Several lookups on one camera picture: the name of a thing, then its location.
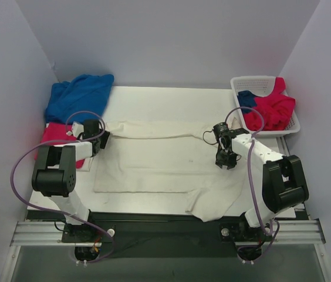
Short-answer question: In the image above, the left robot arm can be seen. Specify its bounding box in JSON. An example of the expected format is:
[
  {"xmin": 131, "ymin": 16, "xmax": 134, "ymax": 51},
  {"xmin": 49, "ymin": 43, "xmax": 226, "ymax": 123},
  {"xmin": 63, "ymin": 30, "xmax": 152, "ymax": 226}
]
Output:
[{"xmin": 32, "ymin": 119, "xmax": 110, "ymax": 242}]

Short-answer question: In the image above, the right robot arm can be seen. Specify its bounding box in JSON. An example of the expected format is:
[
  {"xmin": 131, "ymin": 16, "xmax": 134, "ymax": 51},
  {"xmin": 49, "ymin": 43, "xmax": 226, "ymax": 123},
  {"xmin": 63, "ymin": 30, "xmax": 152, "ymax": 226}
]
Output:
[{"xmin": 212, "ymin": 122, "xmax": 309, "ymax": 240}]

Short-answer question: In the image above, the blue t-shirt pile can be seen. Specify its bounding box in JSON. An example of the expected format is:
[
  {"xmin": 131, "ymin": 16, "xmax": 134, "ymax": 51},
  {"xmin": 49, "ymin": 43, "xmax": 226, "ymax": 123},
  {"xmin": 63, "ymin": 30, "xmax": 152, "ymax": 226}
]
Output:
[{"xmin": 44, "ymin": 74, "xmax": 114, "ymax": 124}]

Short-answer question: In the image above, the folded red t-shirt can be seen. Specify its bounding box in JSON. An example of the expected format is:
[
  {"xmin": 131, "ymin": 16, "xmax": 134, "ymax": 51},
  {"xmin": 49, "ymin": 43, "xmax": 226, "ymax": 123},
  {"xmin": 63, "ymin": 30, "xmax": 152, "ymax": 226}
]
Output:
[{"xmin": 34, "ymin": 122, "xmax": 86, "ymax": 170}]

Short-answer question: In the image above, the blue t-shirt in basket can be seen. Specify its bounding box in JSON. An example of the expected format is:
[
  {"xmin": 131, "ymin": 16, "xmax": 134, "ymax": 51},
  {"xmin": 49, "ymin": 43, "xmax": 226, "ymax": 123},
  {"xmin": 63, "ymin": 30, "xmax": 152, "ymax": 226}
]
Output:
[{"xmin": 237, "ymin": 90, "xmax": 257, "ymax": 114}]

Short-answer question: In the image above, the red t-shirt in basket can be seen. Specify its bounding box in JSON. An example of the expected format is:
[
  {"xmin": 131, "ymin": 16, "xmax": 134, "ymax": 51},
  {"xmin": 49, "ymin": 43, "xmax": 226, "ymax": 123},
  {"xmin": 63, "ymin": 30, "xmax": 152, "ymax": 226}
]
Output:
[{"xmin": 254, "ymin": 77, "xmax": 296, "ymax": 131}]

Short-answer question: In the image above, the white plastic basket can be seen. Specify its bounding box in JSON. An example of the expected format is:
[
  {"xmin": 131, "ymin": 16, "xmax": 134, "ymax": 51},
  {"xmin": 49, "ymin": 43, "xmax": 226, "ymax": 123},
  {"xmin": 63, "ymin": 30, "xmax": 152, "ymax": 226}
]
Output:
[{"xmin": 231, "ymin": 76, "xmax": 300, "ymax": 137}]

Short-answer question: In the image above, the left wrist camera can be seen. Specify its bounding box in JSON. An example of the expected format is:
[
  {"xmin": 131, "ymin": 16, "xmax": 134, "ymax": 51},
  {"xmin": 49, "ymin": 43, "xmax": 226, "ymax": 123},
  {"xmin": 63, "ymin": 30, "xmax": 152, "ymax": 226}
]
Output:
[{"xmin": 66, "ymin": 122, "xmax": 84, "ymax": 138}]

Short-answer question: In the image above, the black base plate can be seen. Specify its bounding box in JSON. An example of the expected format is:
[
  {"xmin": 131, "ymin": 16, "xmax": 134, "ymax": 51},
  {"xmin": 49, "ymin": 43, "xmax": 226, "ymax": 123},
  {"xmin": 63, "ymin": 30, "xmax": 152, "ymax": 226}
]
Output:
[{"xmin": 61, "ymin": 211, "xmax": 272, "ymax": 259}]

